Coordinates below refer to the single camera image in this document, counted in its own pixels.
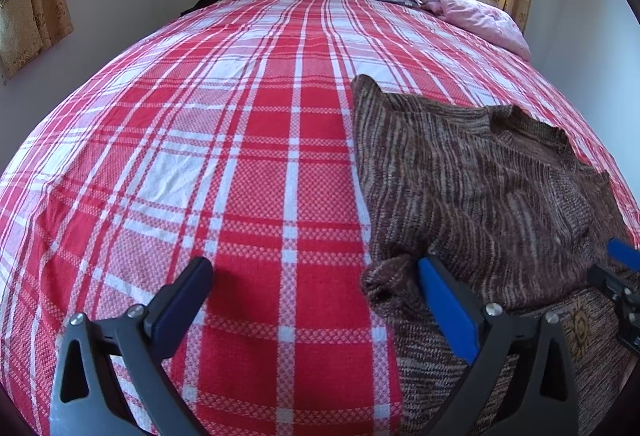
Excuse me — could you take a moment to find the black object beside bed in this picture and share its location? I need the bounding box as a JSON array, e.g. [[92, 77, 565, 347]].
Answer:
[[180, 0, 218, 17]]

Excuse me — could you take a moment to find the pink pillow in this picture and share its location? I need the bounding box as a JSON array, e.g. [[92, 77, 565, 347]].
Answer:
[[422, 0, 532, 62]]

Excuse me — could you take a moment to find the red white plaid bedspread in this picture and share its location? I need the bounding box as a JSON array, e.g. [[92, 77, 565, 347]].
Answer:
[[1, 0, 639, 435]]

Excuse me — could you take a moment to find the brown knitted sweater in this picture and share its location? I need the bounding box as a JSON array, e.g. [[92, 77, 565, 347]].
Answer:
[[352, 75, 639, 435]]

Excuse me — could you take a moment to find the yellow curtain on left wall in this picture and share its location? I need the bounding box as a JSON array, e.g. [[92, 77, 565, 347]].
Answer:
[[1, 0, 74, 78]]

